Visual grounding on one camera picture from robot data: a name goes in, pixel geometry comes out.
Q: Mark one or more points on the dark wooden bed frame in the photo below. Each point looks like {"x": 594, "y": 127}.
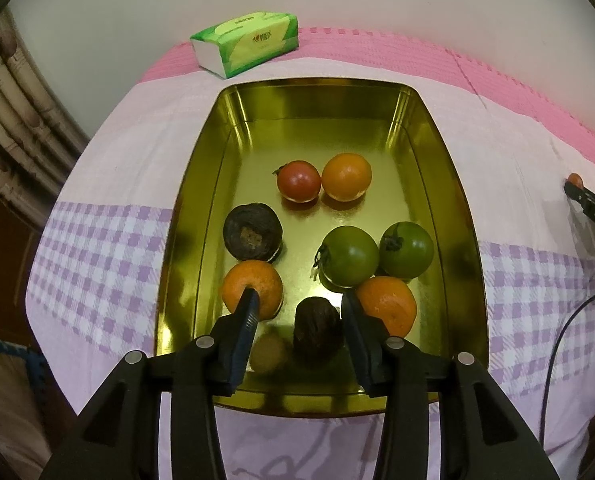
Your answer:
{"x": 7, "y": 270}

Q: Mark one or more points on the bamboo pattern headboard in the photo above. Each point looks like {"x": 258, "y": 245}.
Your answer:
{"x": 22, "y": 110}

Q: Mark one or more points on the dark brown wrinkled fruit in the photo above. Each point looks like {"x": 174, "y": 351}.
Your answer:
{"x": 317, "y": 327}
{"x": 251, "y": 232}

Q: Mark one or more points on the smooth small orange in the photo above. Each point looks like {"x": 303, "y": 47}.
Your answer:
{"x": 347, "y": 176}

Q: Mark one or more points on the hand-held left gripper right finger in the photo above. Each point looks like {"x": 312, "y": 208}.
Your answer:
{"x": 355, "y": 330}

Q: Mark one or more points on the green tissue pack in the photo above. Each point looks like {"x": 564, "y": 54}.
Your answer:
{"x": 247, "y": 42}

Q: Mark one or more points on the gold metal tray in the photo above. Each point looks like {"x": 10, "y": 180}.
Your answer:
{"x": 297, "y": 125}

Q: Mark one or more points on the rough orange mandarin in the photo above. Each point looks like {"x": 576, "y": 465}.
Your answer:
{"x": 247, "y": 280}
{"x": 390, "y": 305}

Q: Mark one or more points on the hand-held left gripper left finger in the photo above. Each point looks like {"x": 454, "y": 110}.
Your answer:
{"x": 247, "y": 325}

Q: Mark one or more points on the green tomato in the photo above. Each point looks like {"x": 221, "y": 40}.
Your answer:
{"x": 350, "y": 256}
{"x": 408, "y": 250}

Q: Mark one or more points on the pink purple checked bedsheet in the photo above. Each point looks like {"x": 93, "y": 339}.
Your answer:
{"x": 102, "y": 240}

